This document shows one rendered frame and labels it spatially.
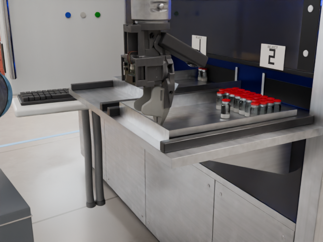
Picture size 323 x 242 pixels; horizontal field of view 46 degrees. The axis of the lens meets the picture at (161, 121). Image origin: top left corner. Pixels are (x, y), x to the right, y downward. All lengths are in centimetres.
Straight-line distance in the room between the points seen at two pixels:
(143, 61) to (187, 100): 37
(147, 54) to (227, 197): 69
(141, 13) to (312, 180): 58
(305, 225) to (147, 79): 57
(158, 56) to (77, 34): 93
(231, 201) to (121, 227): 98
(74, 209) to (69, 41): 110
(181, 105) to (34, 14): 78
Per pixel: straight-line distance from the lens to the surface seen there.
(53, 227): 221
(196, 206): 148
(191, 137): 75
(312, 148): 98
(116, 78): 128
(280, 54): 102
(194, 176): 144
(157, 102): 75
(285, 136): 87
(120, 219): 222
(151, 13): 71
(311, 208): 103
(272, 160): 99
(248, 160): 94
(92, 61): 165
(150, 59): 72
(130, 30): 72
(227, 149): 77
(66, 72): 163
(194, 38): 132
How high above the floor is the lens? 115
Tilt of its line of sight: 17 degrees down
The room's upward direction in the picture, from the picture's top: straight up
